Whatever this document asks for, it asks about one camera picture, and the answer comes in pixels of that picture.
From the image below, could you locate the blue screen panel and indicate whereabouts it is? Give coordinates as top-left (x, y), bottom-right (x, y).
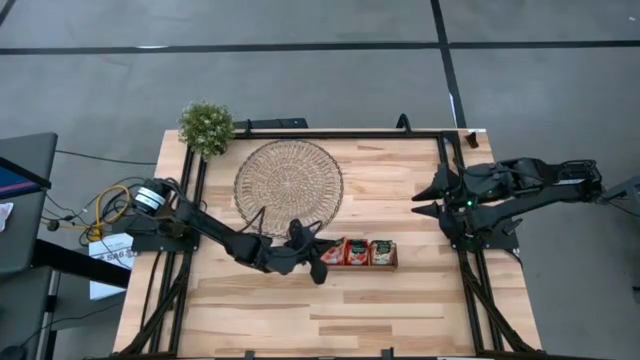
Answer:
top-left (0, 157), bottom-right (53, 201)

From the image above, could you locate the long black electronics box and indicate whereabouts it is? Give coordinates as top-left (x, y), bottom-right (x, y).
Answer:
top-left (233, 118), bottom-right (309, 131)

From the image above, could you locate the orange tea bag packet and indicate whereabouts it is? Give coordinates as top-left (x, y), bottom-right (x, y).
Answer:
top-left (319, 237), bottom-right (347, 266)

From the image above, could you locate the thin black floor cable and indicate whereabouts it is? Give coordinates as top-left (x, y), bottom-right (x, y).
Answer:
top-left (54, 148), bottom-right (158, 166)

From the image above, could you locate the beige tea bag packet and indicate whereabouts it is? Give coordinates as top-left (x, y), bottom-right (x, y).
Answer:
top-left (370, 239), bottom-right (397, 266)

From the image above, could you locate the white paper sheet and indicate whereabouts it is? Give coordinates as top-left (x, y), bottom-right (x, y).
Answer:
top-left (88, 232), bottom-right (136, 301)

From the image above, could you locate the grey chair base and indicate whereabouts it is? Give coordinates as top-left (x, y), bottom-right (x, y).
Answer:
top-left (599, 174), bottom-right (640, 219)

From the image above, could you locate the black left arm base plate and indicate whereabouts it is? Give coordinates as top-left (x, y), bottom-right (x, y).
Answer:
top-left (124, 214), bottom-right (204, 253)

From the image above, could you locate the red tea bag packet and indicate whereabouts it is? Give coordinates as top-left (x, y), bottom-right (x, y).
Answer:
top-left (344, 238), bottom-right (370, 266)

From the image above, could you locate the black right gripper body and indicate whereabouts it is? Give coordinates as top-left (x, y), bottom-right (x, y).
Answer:
top-left (442, 163), bottom-right (501, 211)

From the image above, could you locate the wooden three-compartment box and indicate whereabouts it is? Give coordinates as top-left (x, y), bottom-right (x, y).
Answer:
top-left (324, 239), bottom-right (400, 273)

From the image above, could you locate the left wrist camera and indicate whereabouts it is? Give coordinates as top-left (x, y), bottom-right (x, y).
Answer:
top-left (287, 218), bottom-right (306, 249)

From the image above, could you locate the round woven placemat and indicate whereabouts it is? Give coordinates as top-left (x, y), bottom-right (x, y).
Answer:
top-left (233, 138), bottom-right (345, 239)

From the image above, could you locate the black aluminium table frame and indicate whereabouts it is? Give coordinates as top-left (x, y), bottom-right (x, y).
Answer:
top-left (119, 128), bottom-right (539, 360)

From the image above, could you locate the black desk beam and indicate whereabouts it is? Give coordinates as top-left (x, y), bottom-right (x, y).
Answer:
top-left (30, 238), bottom-right (132, 290)

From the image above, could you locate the yellow cable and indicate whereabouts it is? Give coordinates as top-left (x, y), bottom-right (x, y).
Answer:
top-left (85, 183), bottom-right (132, 244)

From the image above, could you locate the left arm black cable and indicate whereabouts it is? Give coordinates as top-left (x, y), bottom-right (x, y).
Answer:
top-left (238, 206), bottom-right (326, 241)

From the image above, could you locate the green potted plant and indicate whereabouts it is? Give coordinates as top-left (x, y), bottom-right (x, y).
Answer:
top-left (178, 101), bottom-right (236, 159)

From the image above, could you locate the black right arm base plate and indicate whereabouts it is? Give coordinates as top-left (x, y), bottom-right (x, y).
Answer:
top-left (447, 214), bottom-right (524, 251)

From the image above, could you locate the grey desk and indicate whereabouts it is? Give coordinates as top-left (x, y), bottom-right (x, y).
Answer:
top-left (0, 132), bottom-right (59, 274)

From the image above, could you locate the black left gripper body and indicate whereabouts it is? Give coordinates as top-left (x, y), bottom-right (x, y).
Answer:
top-left (264, 234), bottom-right (315, 276)

